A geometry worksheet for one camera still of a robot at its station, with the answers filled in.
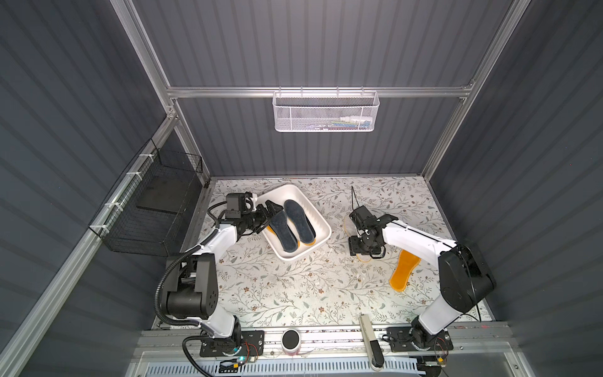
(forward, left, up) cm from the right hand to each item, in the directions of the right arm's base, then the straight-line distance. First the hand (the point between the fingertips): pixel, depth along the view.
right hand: (360, 250), depth 89 cm
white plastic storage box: (+29, +33, 0) cm, 44 cm away
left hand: (+10, +31, +10) cm, 34 cm away
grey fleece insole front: (+12, +32, -2) cm, 35 cm away
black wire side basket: (+1, +70, +23) cm, 74 cm away
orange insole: (+11, +36, -3) cm, 38 cm away
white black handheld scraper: (-31, +1, 0) cm, 31 cm away
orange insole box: (+4, +19, -2) cm, 20 cm away
